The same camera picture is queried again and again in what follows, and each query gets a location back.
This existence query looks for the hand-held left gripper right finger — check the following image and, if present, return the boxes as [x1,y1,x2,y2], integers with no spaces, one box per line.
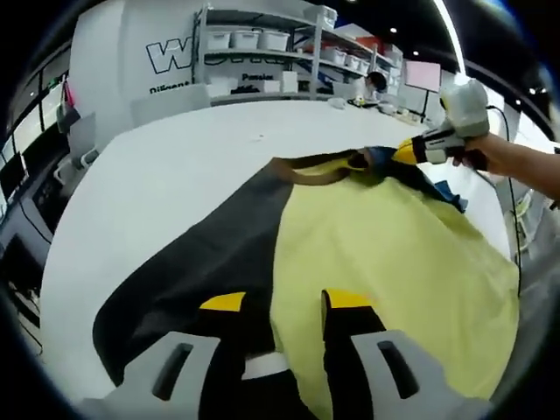
[321,288,487,420]

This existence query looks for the colour-block garment with brown collar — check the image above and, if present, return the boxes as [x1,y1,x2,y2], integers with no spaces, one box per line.
[91,147,524,420]

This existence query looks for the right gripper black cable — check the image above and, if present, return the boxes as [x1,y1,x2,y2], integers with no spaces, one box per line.
[485,103,526,303]

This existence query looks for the pink display screen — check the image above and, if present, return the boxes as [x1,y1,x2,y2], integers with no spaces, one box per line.
[404,60,441,93]

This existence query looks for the rows of white storage bins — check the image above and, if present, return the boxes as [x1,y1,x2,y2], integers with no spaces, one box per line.
[205,8,402,88]

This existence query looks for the person's right hand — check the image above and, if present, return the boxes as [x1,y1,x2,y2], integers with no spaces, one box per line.
[450,146,489,172]

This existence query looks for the hanging bag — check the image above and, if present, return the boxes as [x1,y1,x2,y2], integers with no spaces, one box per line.
[60,76,82,119]

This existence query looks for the grey metal shelf rack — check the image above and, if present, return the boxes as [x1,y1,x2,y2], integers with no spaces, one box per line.
[194,3,403,104]

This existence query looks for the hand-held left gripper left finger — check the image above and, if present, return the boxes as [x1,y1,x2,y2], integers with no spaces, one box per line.
[82,290,246,420]

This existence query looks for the long ceiling light strip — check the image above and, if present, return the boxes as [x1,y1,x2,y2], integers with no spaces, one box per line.
[430,0,467,75]

